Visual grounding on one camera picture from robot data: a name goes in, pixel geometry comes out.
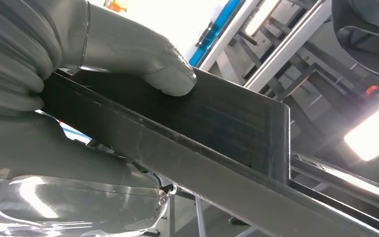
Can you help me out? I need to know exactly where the stainless steel workbench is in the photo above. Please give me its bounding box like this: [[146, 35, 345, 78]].
[[168, 193, 259, 237]]

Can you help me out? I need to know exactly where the blue metal bar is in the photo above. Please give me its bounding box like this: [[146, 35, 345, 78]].
[[189, 0, 242, 68]]

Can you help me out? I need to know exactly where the black glossy robot head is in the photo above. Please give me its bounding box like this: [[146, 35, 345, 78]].
[[332, 0, 379, 82]]

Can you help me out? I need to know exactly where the white aluminium frame beam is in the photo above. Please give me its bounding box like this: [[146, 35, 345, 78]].
[[197, 0, 332, 92]]

